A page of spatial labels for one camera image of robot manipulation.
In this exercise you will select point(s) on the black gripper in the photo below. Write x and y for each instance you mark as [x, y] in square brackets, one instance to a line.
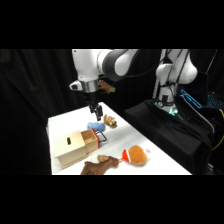
[91, 97]

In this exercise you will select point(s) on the wooden drawer red front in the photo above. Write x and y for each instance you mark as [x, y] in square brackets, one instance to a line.
[90, 138]

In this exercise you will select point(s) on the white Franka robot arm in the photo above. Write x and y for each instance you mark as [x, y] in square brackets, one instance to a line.
[84, 63]

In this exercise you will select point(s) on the blue fluffy cloth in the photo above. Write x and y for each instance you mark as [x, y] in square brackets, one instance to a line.
[96, 126]

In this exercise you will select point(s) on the small tan plush toy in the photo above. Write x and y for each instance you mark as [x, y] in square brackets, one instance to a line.
[110, 121]

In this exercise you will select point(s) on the tan object behind wrist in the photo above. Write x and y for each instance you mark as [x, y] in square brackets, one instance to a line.
[107, 87]

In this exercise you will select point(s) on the light wooden box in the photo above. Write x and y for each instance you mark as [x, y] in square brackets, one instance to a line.
[71, 148]

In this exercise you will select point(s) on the dark brown plush dog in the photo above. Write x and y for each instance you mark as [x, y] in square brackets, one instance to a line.
[98, 165]

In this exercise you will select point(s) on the orange plush drumstick toy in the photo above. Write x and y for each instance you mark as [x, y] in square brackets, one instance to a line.
[137, 155]

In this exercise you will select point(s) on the black curtain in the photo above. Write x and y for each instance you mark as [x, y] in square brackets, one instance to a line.
[30, 106]

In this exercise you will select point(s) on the black covered robot stand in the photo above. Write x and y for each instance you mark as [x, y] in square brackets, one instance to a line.
[166, 133]

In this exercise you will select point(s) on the small green light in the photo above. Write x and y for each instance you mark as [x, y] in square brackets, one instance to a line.
[172, 111]

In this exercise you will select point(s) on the blue lit laptop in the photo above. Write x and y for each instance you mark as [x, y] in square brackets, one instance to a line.
[193, 99]

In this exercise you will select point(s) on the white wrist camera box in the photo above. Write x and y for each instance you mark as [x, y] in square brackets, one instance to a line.
[75, 86]

